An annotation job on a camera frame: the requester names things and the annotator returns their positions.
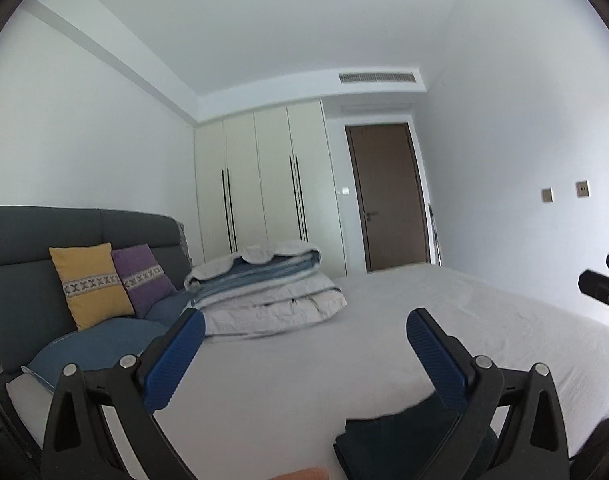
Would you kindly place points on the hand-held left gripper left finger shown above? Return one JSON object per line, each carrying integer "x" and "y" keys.
{"x": 177, "y": 355}

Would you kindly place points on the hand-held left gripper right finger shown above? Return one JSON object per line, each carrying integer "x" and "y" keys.
{"x": 434, "y": 355}

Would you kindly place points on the dark green sweater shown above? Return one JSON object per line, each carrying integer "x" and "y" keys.
{"x": 384, "y": 445}

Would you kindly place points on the person's left hand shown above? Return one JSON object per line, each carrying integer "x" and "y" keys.
{"x": 302, "y": 475}

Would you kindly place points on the small blue pillow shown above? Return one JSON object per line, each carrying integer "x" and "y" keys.
{"x": 172, "y": 302}

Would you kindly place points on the large blue pillow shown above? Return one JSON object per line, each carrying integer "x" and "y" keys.
{"x": 94, "y": 345}

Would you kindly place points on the purple cushion with patterned band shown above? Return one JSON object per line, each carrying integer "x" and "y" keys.
{"x": 142, "y": 275}

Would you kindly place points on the folded white and blue duvet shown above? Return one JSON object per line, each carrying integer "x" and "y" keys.
{"x": 264, "y": 305}

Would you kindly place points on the bed with white sheet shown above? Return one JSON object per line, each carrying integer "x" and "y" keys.
{"x": 334, "y": 310}

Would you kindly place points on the yellow cushion with patterned band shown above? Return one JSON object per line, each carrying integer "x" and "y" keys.
{"x": 89, "y": 280}

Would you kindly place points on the brown door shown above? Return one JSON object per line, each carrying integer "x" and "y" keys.
{"x": 394, "y": 195}

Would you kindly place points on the grey upholstered headboard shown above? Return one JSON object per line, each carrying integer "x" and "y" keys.
{"x": 19, "y": 260}

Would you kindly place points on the cream wardrobe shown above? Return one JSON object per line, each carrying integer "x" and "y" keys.
{"x": 264, "y": 185}

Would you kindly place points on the white air vent grille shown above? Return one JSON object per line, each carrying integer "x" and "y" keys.
{"x": 377, "y": 109}

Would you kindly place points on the dark air vent grille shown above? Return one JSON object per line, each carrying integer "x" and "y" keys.
{"x": 377, "y": 77}

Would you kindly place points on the bronze wall switch plate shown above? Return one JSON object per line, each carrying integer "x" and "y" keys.
{"x": 547, "y": 195}
{"x": 582, "y": 188}

